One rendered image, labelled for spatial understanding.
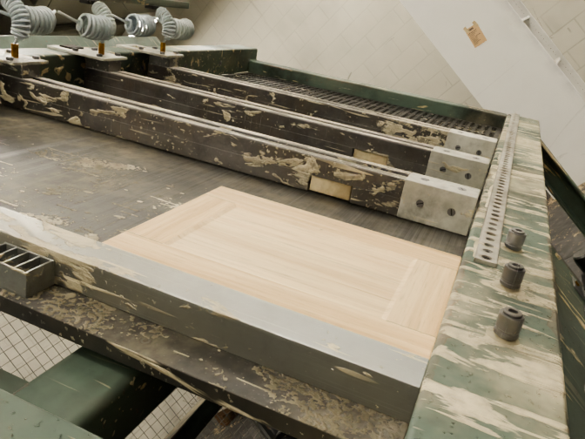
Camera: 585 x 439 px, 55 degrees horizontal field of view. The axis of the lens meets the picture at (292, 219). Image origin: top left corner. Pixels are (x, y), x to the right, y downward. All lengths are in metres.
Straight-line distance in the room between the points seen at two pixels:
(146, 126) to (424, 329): 0.76
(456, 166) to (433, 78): 4.91
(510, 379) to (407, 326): 0.14
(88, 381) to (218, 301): 0.14
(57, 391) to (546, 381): 0.44
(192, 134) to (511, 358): 0.77
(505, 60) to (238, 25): 3.53
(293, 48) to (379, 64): 1.05
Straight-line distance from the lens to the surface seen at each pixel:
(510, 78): 4.59
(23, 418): 0.43
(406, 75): 6.24
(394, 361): 0.54
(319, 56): 6.58
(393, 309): 0.67
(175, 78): 1.84
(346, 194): 1.04
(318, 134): 1.34
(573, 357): 0.70
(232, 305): 0.57
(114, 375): 0.59
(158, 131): 1.19
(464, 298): 0.67
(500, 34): 4.57
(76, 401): 0.57
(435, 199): 1.00
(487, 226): 0.92
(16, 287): 0.65
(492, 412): 0.50
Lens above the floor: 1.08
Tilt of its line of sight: level
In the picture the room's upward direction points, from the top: 38 degrees counter-clockwise
